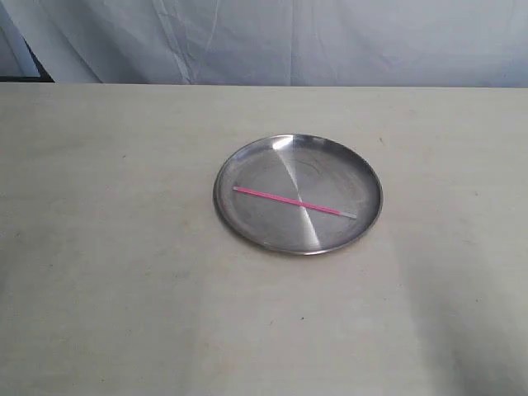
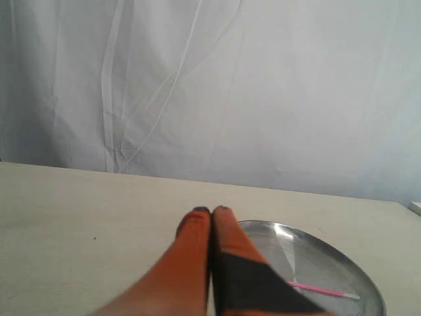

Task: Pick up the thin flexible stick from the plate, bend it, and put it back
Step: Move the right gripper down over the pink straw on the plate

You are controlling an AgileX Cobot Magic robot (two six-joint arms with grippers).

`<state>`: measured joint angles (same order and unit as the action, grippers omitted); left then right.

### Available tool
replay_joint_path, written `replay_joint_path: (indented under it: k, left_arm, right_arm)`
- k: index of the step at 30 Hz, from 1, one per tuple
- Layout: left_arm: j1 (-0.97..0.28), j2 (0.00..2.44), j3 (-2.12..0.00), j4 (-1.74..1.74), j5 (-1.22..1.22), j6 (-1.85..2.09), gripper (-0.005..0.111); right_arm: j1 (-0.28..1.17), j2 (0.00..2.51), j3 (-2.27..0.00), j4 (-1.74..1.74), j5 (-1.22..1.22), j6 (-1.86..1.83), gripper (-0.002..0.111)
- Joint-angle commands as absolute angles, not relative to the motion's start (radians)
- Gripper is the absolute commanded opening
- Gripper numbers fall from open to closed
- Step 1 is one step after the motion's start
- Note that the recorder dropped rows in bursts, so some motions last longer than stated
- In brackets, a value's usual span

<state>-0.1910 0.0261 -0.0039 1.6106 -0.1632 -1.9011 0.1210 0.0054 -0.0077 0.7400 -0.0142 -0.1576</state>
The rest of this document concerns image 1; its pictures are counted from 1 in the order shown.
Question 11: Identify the pink thin stick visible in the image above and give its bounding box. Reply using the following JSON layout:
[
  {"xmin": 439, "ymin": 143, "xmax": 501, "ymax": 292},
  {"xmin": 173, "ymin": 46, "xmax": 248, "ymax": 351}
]
[{"xmin": 232, "ymin": 186, "xmax": 357, "ymax": 219}]

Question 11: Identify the round stainless steel plate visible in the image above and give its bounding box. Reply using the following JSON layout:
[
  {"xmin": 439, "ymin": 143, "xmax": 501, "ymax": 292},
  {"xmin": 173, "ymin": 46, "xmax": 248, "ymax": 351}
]
[{"xmin": 213, "ymin": 134, "xmax": 383, "ymax": 256}]

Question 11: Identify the white backdrop cloth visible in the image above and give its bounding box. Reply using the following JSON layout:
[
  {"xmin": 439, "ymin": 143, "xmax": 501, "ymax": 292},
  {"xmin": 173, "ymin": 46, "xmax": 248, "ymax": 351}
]
[{"xmin": 2, "ymin": 1, "xmax": 527, "ymax": 87}]

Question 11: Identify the black frame left background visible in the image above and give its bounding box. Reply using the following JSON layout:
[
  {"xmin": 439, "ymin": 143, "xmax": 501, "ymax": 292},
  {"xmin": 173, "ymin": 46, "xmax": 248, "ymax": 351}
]
[{"xmin": 0, "ymin": 4, "xmax": 54, "ymax": 83}]

